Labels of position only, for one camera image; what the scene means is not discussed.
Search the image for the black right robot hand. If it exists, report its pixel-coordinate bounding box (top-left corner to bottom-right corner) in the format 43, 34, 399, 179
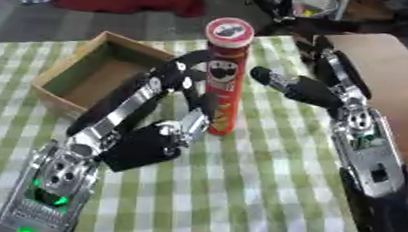
246, 31, 376, 121

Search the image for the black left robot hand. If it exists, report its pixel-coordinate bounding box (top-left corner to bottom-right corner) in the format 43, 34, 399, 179
62, 42, 223, 179

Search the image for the tan cardboard box green inside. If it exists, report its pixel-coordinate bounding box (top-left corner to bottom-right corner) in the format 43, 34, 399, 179
29, 26, 179, 124

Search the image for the brown cardboard panel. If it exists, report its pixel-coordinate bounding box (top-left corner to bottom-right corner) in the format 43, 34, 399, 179
316, 29, 408, 187

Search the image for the red cylindrical chip can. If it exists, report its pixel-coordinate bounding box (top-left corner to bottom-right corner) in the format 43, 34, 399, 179
197, 16, 257, 138

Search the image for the black tripod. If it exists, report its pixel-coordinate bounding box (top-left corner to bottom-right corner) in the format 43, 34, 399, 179
243, 0, 303, 37

